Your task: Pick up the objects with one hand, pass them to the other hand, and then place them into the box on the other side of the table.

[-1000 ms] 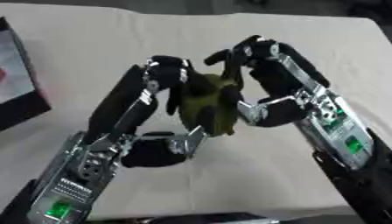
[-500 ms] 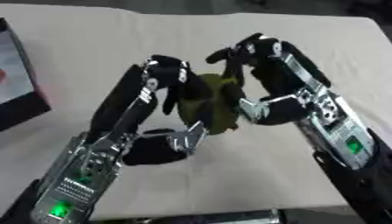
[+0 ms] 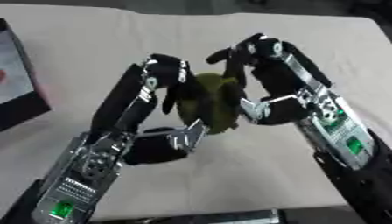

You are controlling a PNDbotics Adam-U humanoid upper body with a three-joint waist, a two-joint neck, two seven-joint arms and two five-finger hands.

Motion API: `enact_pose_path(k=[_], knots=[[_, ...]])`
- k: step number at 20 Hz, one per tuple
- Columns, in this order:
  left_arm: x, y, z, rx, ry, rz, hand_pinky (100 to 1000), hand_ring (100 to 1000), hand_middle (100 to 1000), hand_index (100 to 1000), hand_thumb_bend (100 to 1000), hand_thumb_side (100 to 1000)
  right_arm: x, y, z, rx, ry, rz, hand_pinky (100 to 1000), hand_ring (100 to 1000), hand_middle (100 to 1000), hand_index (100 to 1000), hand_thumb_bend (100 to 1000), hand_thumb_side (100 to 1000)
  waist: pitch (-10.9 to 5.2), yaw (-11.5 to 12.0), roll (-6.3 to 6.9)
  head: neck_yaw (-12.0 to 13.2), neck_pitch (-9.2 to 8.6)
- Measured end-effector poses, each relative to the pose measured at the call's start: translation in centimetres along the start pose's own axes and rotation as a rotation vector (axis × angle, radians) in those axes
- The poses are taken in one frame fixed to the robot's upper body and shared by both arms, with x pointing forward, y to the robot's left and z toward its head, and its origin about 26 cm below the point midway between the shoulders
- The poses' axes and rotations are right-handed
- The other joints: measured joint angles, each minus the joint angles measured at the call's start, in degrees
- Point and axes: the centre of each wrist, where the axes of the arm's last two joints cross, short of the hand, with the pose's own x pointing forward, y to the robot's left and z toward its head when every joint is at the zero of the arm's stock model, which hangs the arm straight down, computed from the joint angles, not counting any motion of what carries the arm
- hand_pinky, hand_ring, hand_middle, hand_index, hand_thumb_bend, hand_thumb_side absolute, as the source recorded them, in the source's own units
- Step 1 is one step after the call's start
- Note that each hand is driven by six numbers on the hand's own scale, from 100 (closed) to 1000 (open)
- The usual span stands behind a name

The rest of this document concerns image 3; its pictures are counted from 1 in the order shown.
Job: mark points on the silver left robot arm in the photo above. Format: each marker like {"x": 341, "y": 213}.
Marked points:
{"x": 66, "y": 180}

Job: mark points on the olive green soft toy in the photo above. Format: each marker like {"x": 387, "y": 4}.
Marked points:
{"x": 214, "y": 105}

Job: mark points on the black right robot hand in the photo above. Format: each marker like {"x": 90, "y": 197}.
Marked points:
{"x": 279, "y": 78}

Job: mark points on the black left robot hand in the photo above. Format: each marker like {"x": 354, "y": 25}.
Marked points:
{"x": 127, "y": 99}

